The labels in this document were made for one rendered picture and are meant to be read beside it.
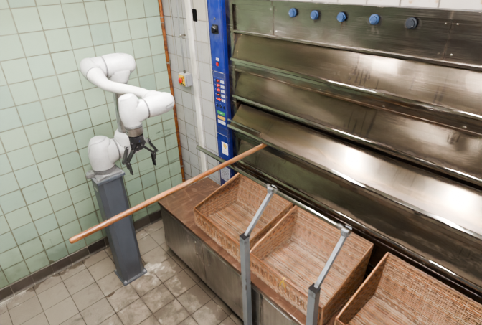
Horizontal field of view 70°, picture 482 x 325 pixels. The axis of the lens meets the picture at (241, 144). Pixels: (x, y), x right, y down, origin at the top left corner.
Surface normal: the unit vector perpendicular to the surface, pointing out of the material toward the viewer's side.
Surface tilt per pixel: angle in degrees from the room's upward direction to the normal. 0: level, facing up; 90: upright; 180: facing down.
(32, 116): 90
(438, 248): 70
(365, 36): 90
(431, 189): 46
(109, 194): 90
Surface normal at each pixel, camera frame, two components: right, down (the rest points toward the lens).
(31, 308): -0.04, -0.89
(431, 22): -0.74, 0.33
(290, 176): -0.71, 0.00
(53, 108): 0.67, 0.32
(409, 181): -0.56, -0.37
